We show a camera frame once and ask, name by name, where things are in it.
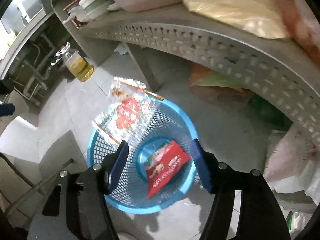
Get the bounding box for stacked white bowls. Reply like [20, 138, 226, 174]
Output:
[79, 0, 113, 22]

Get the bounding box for orange green bag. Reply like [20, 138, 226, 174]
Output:
[188, 63, 254, 102]

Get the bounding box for blue mesh trash basket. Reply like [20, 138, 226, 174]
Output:
[87, 99, 197, 215]

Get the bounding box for cooking oil jug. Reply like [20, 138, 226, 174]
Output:
[55, 42, 94, 82]

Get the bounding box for clear red snack bag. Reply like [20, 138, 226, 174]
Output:
[91, 76, 164, 146]

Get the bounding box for yellow contents plastic bag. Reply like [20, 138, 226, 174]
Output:
[182, 0, 289, 39]

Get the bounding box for perforated metal shelf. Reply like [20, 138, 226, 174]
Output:
[66, 4, 319, 145]

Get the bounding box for red snack wrapper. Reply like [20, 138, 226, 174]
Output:
[144, 140, 190, 200]

